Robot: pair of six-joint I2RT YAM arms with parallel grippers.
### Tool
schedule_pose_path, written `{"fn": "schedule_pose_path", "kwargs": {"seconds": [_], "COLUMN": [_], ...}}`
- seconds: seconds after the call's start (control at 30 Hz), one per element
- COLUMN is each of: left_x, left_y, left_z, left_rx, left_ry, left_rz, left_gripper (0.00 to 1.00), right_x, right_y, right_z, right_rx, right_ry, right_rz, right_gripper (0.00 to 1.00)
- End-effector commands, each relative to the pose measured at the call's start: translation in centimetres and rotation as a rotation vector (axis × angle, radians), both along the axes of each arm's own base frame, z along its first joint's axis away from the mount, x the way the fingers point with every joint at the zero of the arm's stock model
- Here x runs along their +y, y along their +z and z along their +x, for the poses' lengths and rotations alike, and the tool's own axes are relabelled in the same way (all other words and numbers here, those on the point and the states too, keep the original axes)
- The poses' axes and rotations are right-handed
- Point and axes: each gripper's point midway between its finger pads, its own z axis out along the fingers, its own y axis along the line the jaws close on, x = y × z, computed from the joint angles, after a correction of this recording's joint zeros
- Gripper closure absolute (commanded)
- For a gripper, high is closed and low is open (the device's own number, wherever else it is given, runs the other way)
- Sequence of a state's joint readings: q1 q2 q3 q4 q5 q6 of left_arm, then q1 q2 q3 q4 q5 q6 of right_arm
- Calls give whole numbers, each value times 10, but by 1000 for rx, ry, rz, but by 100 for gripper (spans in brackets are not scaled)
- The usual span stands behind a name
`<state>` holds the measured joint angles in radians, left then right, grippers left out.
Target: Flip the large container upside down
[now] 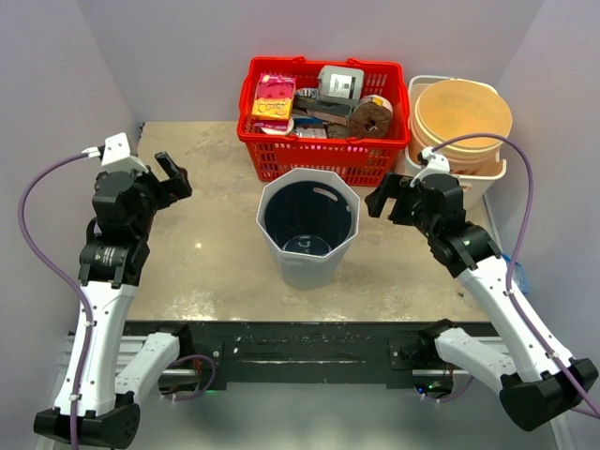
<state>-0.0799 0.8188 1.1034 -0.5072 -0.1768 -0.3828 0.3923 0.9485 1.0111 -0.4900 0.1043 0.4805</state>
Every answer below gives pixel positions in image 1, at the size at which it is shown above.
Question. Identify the white perforated storage basket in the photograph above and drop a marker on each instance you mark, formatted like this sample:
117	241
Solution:
473	183

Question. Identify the pink yellow snack box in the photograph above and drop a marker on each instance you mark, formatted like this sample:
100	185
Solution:
273	98

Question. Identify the white octagonal bin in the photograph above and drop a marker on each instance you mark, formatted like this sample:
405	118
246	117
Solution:
299	270

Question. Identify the orange translucent bucket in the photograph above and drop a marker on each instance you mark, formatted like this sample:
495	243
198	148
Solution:
461	122

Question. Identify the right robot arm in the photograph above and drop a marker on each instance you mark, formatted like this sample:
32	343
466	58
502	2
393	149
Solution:
538	379

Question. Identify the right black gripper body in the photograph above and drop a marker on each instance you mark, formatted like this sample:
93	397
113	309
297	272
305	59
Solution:
397	206

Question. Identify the red plastic shopping basket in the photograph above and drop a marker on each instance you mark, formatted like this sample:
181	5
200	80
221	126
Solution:
358	162

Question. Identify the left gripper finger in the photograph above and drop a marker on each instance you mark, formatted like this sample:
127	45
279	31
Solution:
181	188
169	167

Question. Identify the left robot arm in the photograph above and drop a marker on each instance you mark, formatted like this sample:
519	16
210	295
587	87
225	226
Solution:
98	404

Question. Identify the grey white device box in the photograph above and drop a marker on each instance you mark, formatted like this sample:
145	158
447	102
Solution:
340	84

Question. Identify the dark blue bucket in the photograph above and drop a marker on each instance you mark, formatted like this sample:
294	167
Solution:
308	217

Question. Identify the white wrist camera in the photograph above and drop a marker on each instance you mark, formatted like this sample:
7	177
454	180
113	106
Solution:
431	163
115	155

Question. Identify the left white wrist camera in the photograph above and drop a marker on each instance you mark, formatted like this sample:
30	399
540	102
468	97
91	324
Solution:
115	155

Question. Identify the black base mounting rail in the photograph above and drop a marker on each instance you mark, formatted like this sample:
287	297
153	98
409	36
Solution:
384	353

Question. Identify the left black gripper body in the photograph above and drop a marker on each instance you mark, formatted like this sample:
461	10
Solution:
165	186

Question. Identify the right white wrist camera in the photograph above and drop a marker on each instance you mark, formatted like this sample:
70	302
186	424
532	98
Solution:
431	163

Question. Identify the dark flat box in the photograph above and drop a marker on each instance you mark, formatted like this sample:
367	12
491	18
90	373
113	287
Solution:
326	111

